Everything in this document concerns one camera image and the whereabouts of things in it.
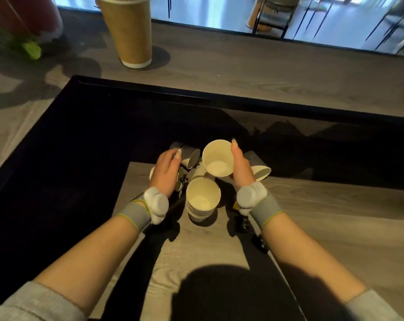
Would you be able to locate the person's left forearm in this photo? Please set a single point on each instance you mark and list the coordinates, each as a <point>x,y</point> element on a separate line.
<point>88,260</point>

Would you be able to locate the stack of white paper cups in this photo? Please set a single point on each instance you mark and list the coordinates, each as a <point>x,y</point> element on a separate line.
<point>202,198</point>

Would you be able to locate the red round container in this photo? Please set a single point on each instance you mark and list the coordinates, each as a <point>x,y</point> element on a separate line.
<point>21,16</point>

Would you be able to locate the person's right forearm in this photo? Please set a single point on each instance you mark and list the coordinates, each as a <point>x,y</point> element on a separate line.
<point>309,257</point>

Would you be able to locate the black metal chair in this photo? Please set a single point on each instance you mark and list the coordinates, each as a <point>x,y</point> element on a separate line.
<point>392,26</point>
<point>277,13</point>

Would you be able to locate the person's left hand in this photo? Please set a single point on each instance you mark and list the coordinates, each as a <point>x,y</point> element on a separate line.
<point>163,173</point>

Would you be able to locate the grey left sleeve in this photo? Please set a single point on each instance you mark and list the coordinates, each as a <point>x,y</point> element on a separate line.
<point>34,304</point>

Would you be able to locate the green small object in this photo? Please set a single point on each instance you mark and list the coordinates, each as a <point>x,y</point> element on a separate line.
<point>32,50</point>

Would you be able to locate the brown round stool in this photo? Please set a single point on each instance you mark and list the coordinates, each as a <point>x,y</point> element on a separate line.
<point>255,16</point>

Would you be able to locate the person's right thumb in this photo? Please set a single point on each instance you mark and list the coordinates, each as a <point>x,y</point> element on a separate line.
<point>236,151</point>

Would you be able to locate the tall stack brown paper cups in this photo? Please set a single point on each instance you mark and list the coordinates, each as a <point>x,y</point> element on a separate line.
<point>130,30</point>

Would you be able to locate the grey right sleeve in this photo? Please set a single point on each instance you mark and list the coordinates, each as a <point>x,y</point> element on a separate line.
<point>372,307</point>

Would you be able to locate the person's right hand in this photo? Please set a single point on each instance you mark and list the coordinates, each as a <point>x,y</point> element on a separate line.
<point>242,170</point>

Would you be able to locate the white paper cup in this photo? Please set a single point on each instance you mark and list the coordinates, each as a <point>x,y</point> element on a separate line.
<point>217,160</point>

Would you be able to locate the person's left thumb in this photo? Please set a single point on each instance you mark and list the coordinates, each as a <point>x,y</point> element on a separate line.
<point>176,156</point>

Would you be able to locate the grey paper cup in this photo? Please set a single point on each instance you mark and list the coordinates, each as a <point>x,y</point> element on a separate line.
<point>188,155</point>
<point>260,170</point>
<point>180,179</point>

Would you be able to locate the white wrist tracker grey band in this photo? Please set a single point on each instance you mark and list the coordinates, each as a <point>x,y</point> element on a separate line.
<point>252,197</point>
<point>157,203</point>

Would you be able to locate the grey sleeve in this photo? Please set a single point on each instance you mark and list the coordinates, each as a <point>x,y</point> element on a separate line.
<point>372,307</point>
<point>34,304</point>

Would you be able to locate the small black clip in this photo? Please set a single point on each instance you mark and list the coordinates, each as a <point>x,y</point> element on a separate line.
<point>244,223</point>
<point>261,244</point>

